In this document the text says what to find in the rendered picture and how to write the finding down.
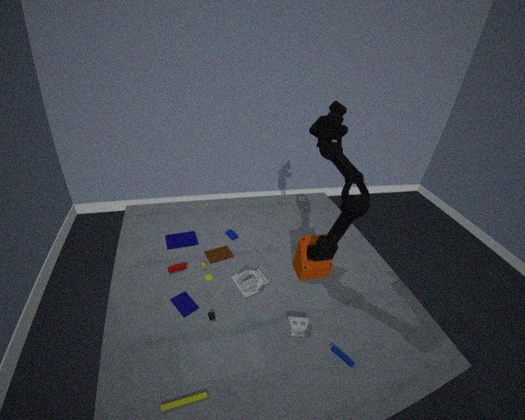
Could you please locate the dark blue flat bar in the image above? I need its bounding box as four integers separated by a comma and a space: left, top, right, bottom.
331, 345, 355, 367

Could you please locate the yellow flat bar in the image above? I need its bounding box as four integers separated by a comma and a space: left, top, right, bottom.
160, 392, 208, 411

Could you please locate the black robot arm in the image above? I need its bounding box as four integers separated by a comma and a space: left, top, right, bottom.
306, 111, 369, 262

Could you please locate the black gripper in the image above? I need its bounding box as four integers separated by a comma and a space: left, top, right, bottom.
309, 101, 347, 137

